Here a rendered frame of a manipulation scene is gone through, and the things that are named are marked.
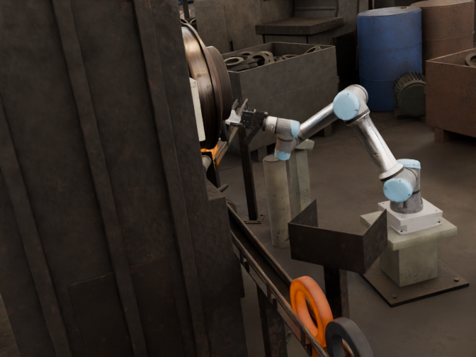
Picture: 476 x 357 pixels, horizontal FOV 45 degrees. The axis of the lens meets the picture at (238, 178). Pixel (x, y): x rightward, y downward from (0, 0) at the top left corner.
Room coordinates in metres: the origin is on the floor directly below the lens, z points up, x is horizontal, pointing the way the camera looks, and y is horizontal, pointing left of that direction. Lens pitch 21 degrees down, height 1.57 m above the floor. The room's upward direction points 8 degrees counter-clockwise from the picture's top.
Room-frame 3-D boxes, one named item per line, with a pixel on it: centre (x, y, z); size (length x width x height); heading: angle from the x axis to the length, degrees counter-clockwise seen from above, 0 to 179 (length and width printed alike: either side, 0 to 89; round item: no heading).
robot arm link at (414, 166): (2.42, -0.76, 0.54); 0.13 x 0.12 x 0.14; 150
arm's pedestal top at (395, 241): (2.42, -0.76, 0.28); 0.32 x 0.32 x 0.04; 12
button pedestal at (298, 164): (3.01, -0.34, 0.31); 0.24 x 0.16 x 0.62; 19
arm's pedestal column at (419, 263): (2.42, -0.76, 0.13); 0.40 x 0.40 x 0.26; 12
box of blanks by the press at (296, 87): (4.87, -0.30, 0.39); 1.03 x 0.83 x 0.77; 124
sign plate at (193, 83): (1.78, 0.13, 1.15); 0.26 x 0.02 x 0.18; 19
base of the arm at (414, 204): (2.42, -0.76, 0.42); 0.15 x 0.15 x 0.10
